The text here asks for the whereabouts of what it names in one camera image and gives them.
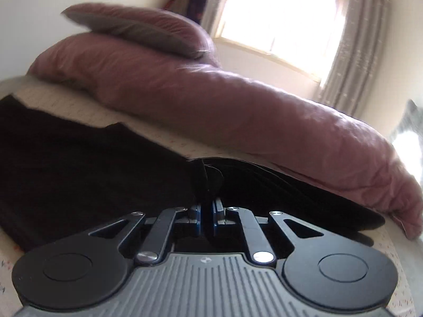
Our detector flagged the black pants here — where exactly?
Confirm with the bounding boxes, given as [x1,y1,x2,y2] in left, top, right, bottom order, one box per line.
[1,95,385,251]

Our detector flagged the pink duvet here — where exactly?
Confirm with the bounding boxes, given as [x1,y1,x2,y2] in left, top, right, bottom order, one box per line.
[28,33,422,239]

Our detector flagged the purple grey pillow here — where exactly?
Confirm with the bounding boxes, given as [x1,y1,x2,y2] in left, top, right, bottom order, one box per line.
[62,3,219,67]

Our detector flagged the grey curtain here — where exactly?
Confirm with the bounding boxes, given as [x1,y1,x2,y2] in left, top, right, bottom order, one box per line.
[201,0,389,117]

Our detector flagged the cherry print bed sheet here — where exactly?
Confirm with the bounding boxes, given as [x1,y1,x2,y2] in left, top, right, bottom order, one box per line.
[1,76,422,316]

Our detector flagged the grey quilted blanket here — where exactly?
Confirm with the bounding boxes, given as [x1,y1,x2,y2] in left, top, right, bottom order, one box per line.
[389,100,422,186]

